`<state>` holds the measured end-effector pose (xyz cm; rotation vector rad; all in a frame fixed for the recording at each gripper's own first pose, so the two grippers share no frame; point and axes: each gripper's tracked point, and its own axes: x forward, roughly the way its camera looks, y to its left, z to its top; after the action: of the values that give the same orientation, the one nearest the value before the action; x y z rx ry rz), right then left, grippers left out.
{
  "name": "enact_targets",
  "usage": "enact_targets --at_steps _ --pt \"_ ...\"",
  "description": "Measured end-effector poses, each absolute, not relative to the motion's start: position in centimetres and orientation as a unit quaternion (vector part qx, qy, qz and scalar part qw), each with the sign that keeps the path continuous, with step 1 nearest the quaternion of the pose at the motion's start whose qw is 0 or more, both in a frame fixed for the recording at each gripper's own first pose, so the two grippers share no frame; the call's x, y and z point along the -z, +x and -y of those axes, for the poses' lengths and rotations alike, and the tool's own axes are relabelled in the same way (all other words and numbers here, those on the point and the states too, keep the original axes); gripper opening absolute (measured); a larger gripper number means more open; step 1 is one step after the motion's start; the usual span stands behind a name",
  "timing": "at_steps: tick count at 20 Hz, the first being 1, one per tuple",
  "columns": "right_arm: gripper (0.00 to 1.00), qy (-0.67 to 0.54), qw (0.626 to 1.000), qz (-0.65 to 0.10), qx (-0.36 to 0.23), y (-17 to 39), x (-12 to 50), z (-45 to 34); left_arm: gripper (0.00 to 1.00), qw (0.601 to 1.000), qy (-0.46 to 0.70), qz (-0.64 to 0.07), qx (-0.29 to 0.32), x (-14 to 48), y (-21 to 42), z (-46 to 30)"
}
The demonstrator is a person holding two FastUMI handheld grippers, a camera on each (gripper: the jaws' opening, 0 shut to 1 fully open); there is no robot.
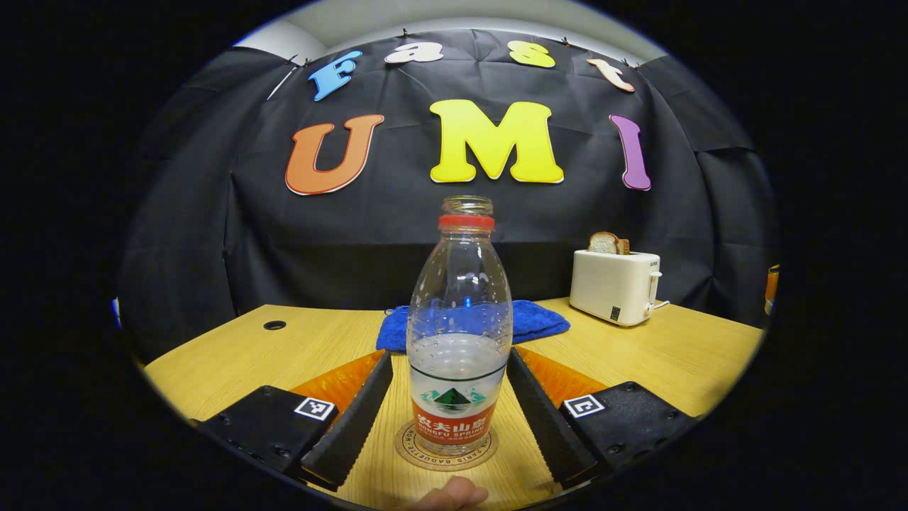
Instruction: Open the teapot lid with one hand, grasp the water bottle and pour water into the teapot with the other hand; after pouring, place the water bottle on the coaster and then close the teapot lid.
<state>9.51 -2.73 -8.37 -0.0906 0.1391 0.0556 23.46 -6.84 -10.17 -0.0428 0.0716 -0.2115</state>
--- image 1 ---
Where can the brown toasted bread slice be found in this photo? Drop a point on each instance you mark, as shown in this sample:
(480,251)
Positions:
(623,246)

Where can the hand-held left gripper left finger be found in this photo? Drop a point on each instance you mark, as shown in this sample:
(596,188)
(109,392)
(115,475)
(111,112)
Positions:
(362,419)

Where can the blue folded towel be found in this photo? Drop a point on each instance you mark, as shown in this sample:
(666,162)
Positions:
(539,323)

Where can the pale bread slice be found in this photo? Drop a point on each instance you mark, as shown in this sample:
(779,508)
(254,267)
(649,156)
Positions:
(603,243)

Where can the round wooden coaster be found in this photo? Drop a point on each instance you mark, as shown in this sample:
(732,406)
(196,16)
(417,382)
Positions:
(406,443)

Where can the clear plastic water bottle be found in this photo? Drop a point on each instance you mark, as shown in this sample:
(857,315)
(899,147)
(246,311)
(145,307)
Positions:
(460,319)

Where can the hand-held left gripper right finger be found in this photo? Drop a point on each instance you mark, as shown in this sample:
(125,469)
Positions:
(539,419)

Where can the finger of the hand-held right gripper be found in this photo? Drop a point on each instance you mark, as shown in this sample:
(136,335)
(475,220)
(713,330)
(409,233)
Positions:
(772,280)

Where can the computer monitor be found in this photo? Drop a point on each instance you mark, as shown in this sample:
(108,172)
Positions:
(115,312)

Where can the white toaster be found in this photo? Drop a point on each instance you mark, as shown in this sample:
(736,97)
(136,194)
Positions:
(613,287)

